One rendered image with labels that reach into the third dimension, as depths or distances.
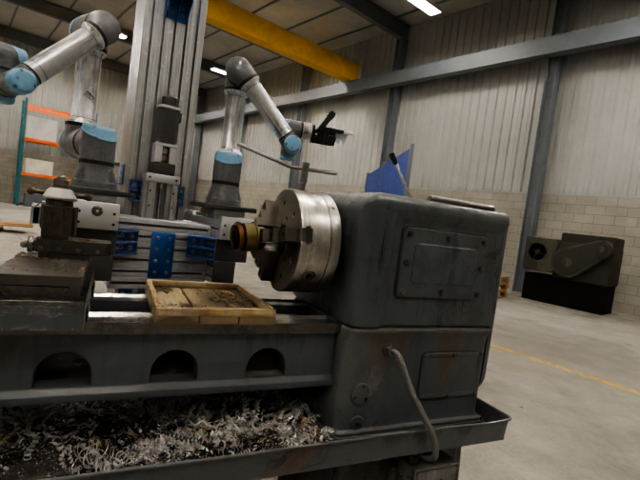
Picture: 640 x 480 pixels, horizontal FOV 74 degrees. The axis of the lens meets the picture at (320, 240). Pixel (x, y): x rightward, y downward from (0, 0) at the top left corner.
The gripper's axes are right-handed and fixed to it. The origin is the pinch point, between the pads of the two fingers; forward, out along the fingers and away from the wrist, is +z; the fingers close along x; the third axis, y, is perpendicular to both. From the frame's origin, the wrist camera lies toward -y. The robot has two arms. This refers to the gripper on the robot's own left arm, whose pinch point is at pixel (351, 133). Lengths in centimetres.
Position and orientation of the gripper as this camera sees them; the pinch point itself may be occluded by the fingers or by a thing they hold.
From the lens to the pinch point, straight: 212.7
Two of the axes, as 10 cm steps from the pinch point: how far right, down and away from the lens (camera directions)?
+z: 9.7, 1.2, 2.0
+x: 1.8, 2.1, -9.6
